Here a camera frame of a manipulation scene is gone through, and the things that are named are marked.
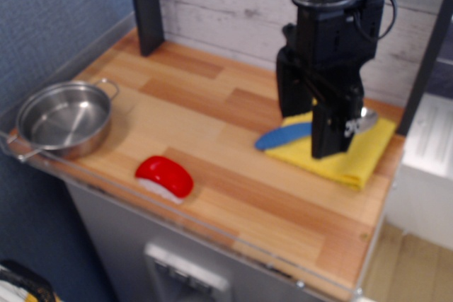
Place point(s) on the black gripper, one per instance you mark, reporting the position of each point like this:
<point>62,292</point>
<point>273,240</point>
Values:
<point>321,61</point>

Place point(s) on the blue handled metal spoon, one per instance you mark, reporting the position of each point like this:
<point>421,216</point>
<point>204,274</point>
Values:
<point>287,134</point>

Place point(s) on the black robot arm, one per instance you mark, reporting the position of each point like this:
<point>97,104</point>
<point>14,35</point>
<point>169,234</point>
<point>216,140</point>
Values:
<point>318,69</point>

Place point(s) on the yellow folded cloth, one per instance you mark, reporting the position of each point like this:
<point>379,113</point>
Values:
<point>352,168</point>

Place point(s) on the white toy sink unit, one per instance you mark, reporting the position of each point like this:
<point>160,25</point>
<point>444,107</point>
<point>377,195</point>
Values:
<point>421,201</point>

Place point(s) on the red white toy sushi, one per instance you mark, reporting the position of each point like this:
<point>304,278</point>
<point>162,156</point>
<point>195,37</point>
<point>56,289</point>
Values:
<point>166,178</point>

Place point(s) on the silver dispenser button panel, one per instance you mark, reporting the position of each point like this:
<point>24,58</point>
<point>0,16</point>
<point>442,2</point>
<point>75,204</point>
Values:
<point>181,279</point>

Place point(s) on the stainless steel pot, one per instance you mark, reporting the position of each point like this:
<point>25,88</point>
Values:
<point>69,120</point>

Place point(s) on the yellow object bottom left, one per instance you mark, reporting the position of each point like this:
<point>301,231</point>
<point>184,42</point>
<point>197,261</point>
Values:
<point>29,297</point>

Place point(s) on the dark grey right post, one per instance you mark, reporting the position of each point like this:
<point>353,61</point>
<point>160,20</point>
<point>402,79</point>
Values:
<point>433,17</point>

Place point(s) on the dark grey post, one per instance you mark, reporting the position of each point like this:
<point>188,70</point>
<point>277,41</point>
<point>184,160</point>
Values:
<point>433,17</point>
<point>150,26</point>

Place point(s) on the dark grey left post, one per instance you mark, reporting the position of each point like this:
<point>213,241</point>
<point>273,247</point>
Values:
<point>150,26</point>

